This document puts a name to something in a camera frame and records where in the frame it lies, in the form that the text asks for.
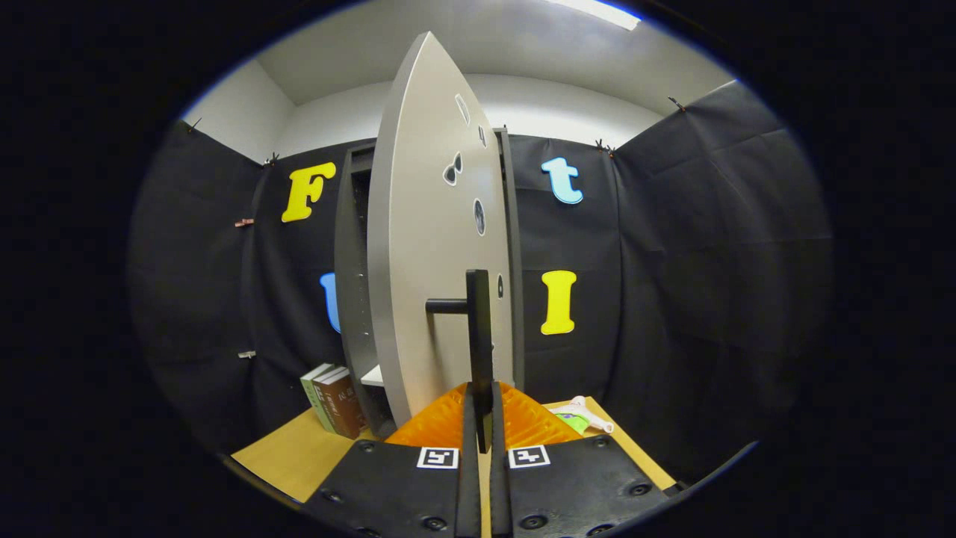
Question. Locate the long ceiling light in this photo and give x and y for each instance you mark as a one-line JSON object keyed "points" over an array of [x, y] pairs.
{"points": [[597, 11]]}

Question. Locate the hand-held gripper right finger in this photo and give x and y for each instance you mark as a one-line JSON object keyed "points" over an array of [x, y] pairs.
{"points": [[499, 463]]}

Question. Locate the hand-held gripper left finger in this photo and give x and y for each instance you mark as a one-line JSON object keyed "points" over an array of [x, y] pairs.
{"points": [[467, 463]]}

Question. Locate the white cabinet shelf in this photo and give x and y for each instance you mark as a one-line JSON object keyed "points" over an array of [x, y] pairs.
{"points": [[373, 376]]}

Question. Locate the white and green plush toy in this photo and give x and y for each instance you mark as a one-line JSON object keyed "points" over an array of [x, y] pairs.
{"points": [[579, 416]]}

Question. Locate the grey cabinet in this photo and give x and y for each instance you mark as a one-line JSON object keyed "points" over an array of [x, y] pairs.
{"points": [[351, 261]]}

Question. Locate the black backdrop cloth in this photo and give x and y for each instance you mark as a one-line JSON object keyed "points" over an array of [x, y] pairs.
{"points": [[709, 261]]}

